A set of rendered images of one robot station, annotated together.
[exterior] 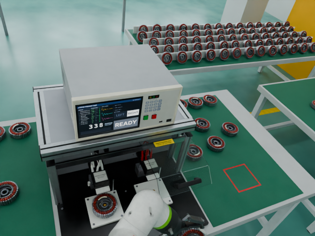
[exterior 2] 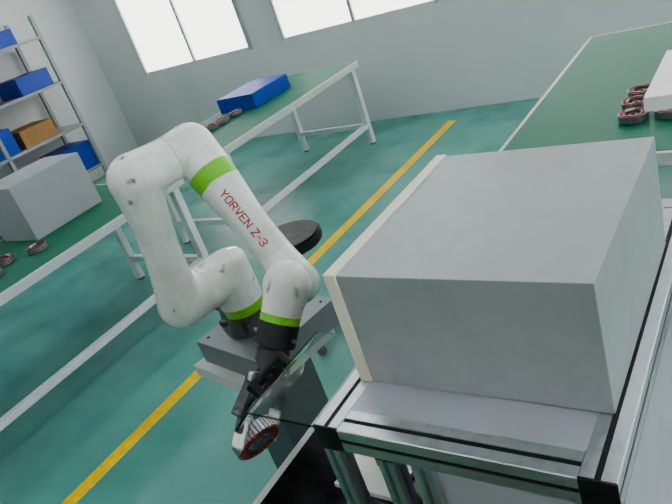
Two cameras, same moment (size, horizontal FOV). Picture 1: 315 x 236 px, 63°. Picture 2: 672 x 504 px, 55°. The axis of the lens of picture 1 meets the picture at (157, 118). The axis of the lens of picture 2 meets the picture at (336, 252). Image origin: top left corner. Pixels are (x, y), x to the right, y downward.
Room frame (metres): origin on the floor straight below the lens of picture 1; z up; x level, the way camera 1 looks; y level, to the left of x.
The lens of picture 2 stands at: (1.72, -0.35, 1.75)
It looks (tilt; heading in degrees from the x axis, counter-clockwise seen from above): 25 degrees down; 160
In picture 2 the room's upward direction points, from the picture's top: 20 degrees counter-clockwise
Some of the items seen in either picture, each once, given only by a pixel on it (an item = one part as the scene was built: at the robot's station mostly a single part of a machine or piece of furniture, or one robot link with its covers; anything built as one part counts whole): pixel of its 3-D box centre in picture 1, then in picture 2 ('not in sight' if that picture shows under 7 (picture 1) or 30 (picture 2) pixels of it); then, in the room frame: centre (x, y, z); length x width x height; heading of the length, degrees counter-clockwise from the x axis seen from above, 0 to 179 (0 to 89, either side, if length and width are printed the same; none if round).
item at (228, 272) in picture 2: not in sight; (229, 283); (0.01, -0.06, 0.98); 0.16 x 0.13 x 0.19; 103
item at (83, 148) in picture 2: not in sight; (69, 160); (-6.44, -0.10, 0.43); 0.42 x 0.42 x 0.30; 29
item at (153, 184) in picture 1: (153, 194); (382, 464); (0.72, -0.05, 0.78); 0.15 x 0.15 x 0.01; 30
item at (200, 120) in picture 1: (201, 124); not in sight; (1.32, -0.30, 0.77); 0.11 x 0.11 x 0.04
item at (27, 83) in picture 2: not in sight; (24, 84); (-6.41, -0.15, 1.37); 0.42 x 0.42 x 0.19; 30
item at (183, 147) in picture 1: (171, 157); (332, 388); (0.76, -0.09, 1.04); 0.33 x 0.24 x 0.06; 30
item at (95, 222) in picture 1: (104, 208); not in sight; (0.60, 0.16, 0.78); 0.15 x 0.15 x 0.01; 30
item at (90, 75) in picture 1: (116, 86); (506, 258); (0.95, 0.21, 1.22); 0.44 x 0.39 x 0.20; 120
